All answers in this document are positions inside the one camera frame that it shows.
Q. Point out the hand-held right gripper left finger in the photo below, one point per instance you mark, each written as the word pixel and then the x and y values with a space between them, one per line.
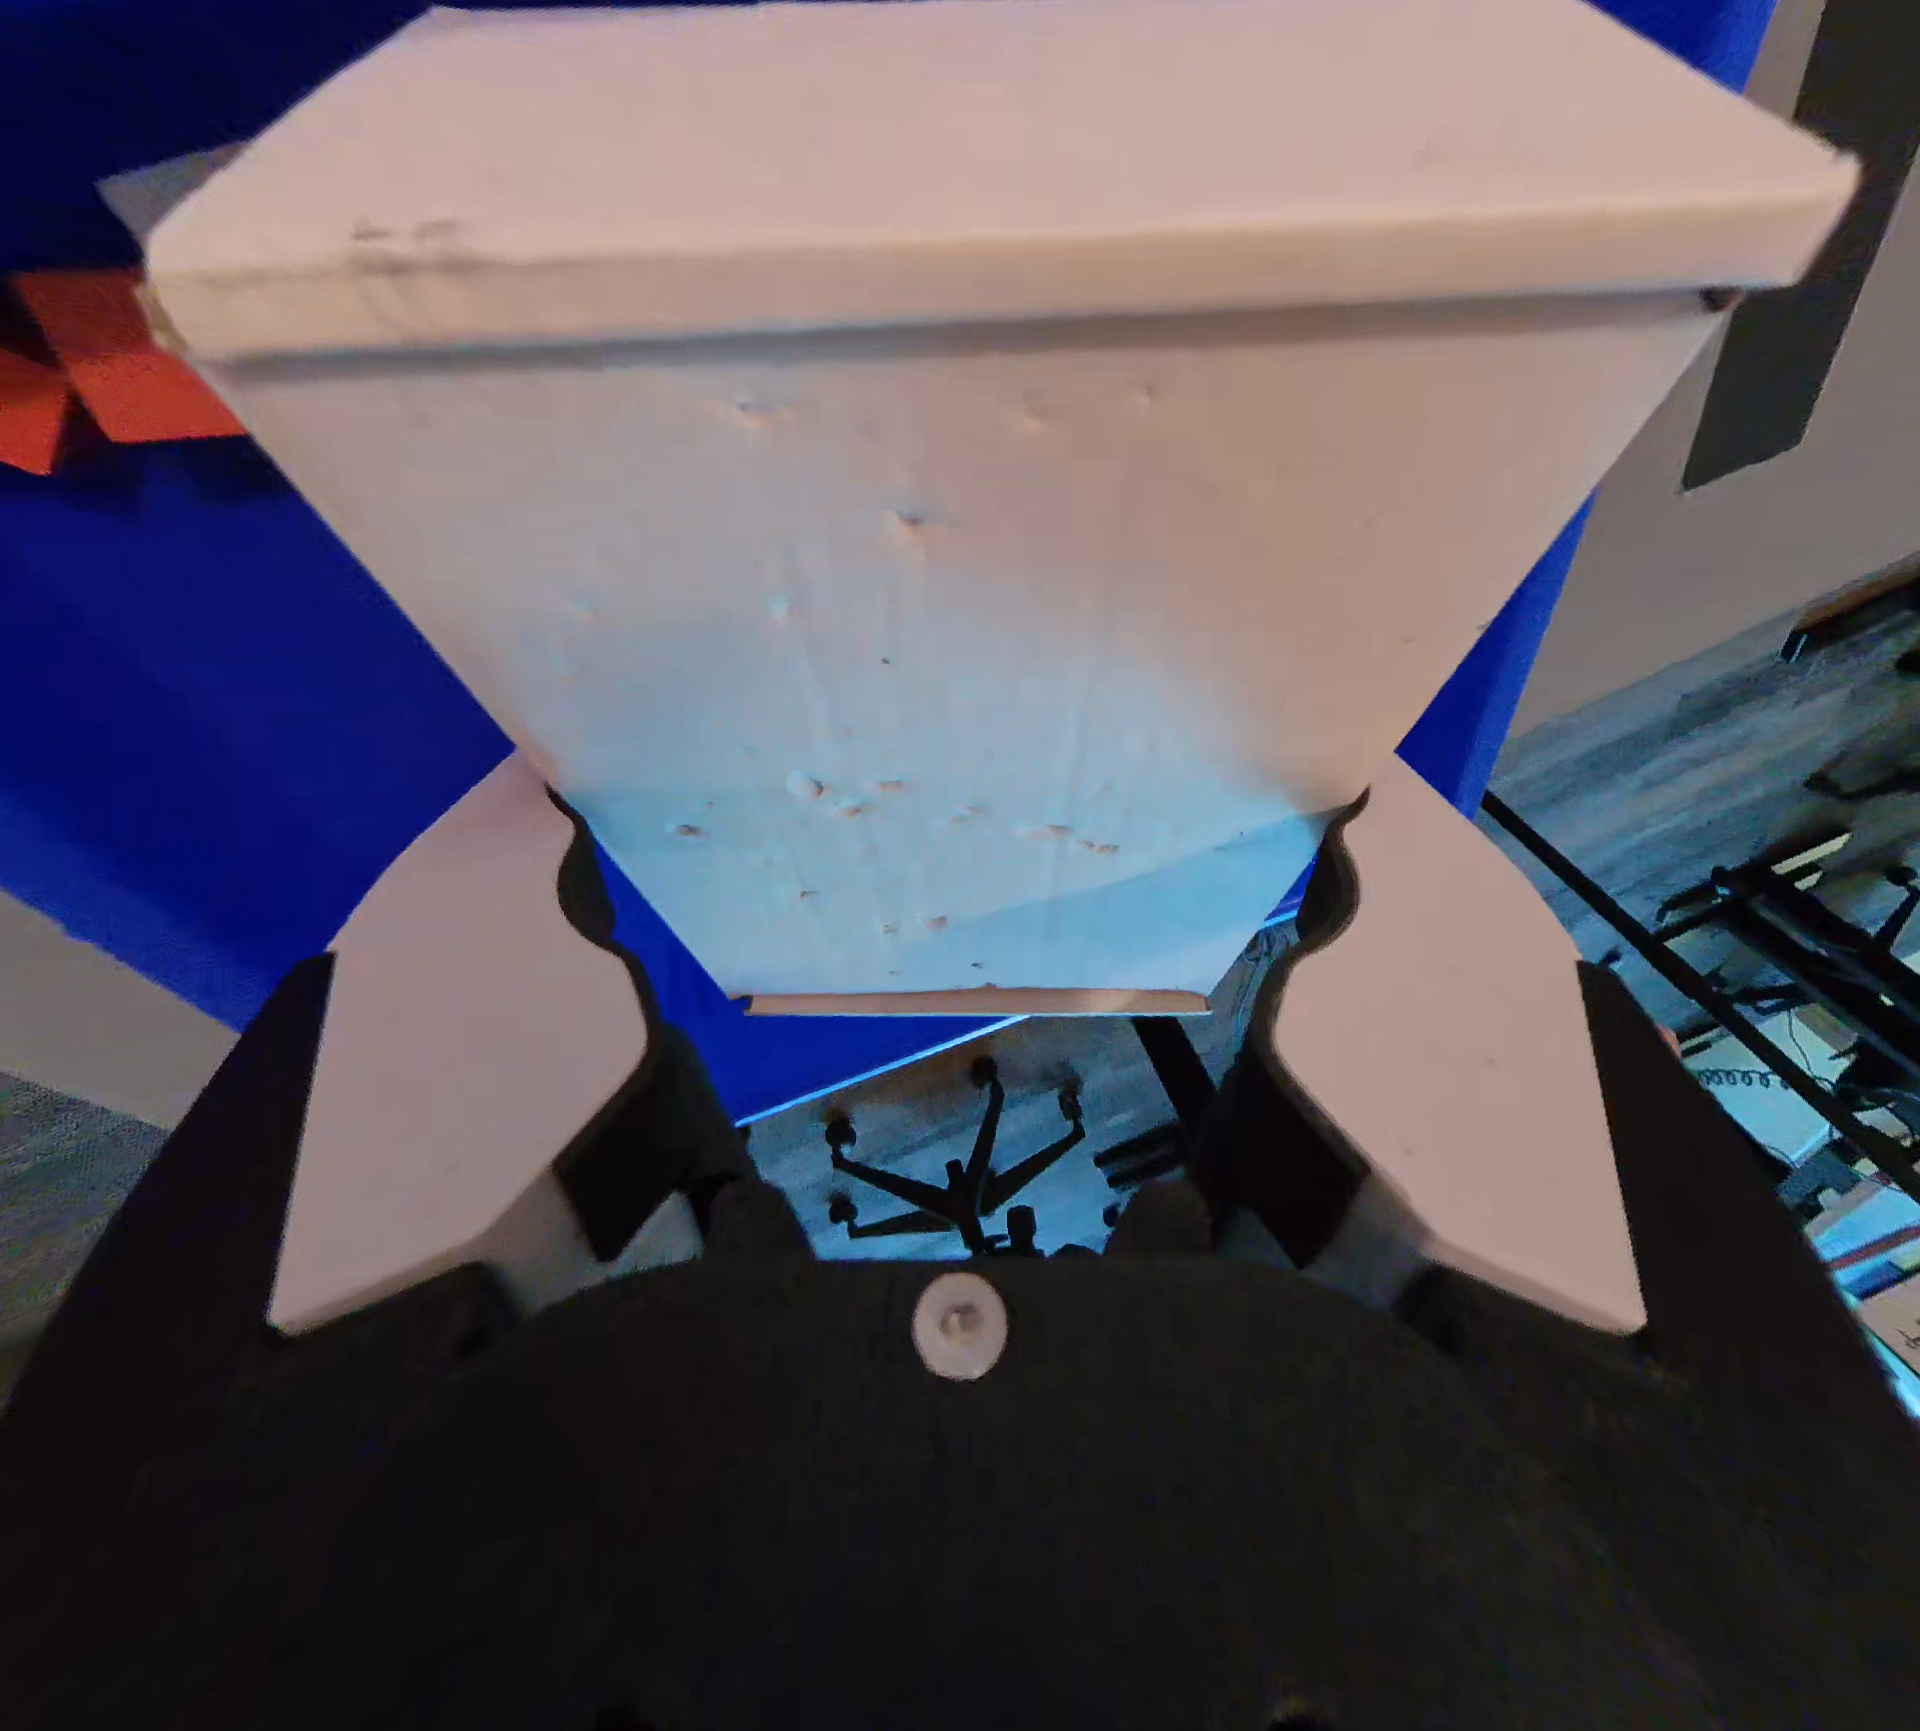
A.
pixel 450 1042

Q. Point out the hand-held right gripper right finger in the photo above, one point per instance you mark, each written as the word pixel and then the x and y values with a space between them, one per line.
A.
pixel 1470 1055

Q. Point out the large blue plastic bin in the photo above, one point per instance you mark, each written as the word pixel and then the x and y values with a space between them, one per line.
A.
pixel 225 711

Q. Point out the white cardboard mailer box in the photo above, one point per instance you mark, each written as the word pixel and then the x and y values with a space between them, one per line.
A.
pixel 959 561

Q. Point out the black chair base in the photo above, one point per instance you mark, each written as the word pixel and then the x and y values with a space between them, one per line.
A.
pixel 959 1192

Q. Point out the red paper piece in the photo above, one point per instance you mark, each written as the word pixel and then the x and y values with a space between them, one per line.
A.
pixel 135 366

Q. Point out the red cube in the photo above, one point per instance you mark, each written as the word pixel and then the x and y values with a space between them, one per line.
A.
pixel 31 411

